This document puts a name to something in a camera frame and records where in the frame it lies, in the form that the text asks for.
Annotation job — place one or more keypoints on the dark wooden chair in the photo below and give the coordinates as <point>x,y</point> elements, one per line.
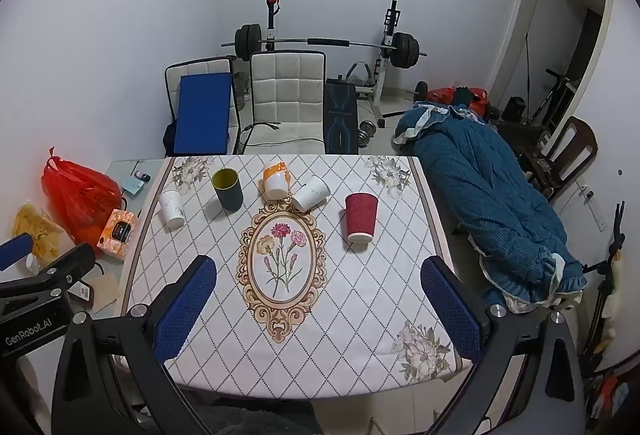
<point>575,140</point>

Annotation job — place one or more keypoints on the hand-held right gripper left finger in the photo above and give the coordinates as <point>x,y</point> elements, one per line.
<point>184,315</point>

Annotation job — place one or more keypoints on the white door frame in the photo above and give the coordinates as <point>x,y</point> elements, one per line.
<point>515,30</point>

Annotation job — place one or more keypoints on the floral diamond pattern tablecloth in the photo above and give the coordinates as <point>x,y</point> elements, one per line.
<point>350,315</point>

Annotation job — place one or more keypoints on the black and blue bench pad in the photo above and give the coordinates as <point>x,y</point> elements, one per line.
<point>341,115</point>

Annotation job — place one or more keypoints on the black weight plate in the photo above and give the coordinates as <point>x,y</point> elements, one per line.
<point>421,91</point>

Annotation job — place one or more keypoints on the orange tissue box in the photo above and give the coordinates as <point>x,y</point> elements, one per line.
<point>117,235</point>

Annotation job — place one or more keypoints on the wall socket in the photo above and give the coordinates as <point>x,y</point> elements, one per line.
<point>586,192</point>

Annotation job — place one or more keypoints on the red plastic bag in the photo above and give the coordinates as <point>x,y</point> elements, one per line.
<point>80,200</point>

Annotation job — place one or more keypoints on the white weight rack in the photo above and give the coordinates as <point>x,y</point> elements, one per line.
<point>386,45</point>

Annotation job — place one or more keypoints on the light blue card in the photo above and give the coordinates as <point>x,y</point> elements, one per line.
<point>131,186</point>

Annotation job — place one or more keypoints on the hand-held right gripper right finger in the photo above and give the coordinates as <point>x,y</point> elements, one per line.
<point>452,310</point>

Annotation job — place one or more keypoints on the orange and white cup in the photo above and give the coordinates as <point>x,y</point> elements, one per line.
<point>276,184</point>

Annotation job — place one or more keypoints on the barbell with black plates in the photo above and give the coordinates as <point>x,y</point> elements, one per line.
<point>247,42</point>

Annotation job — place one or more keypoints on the black tripod stand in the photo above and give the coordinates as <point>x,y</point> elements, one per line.
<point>612,265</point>

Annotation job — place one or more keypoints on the brown card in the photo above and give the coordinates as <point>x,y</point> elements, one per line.
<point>104,290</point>

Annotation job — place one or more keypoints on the small dumbbell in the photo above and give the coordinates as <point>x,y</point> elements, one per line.
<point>367,131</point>

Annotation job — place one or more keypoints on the yellow plastic bag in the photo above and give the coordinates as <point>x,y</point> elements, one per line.
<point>40,230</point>

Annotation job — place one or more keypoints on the black scooter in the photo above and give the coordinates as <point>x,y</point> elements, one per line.
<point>550,100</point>

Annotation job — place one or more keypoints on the plain white cup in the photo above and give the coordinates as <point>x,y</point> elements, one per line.
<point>171,210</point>

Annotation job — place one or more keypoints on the blue ruffled quilt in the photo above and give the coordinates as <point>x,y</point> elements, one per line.
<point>490,195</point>

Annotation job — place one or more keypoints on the white quilted chair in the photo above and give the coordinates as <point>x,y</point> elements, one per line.
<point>172,75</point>
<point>287,90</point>

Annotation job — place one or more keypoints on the small black device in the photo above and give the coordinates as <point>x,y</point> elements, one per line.
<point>142,176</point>

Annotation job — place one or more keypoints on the white speckled cup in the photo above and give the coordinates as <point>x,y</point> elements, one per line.
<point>310,194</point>

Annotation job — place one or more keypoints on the red ribbed paper cup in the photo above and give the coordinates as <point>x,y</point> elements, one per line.
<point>361,217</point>

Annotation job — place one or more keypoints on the blue cushion pad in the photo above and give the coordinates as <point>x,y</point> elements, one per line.
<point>202,115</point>

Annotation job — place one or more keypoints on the dark cloth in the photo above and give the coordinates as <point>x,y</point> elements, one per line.
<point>260,417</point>

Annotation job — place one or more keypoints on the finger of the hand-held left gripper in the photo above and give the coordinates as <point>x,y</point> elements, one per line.
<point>15,251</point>
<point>70,262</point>

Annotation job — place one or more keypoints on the green dark cup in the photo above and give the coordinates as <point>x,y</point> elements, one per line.
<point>229,195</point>

